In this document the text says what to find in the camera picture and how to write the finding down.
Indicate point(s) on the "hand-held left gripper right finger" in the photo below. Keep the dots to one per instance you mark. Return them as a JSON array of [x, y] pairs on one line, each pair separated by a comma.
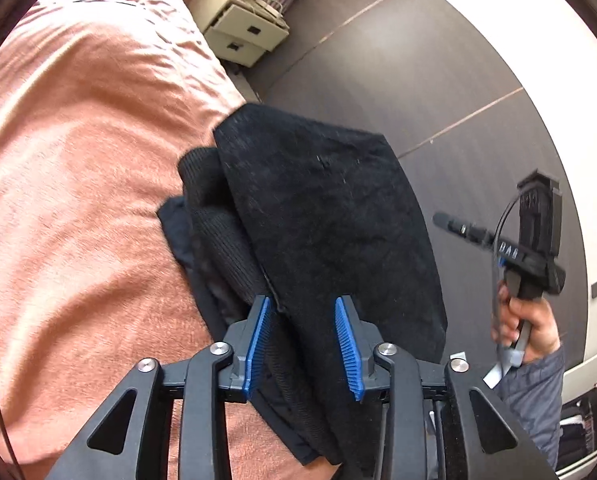
[[348, 350]]

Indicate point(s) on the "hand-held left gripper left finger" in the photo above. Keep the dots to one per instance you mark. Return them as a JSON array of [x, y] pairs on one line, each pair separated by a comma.
[[256, 345]]

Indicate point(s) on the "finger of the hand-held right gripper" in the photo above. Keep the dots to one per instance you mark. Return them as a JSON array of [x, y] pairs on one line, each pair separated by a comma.
[[461, 227]]

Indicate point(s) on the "black pants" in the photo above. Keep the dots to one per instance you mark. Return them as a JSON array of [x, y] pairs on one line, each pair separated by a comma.
[[318, 200]]

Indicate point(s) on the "person's right forearm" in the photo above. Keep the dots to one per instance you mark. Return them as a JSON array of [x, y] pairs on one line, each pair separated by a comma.
[[533, 400]]

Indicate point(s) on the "person's right hand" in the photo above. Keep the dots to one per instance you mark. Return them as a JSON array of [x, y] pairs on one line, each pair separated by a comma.
[[543, 325]]

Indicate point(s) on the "white cabinet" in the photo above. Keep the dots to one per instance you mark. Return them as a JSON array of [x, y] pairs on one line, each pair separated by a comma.
[[586, 375]]

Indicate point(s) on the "brown fleece blanket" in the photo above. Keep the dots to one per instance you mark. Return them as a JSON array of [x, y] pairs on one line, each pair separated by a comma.
[[78, 160]]

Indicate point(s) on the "beige nightstand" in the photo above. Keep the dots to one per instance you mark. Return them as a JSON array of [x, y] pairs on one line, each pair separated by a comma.
[[243, 30]]

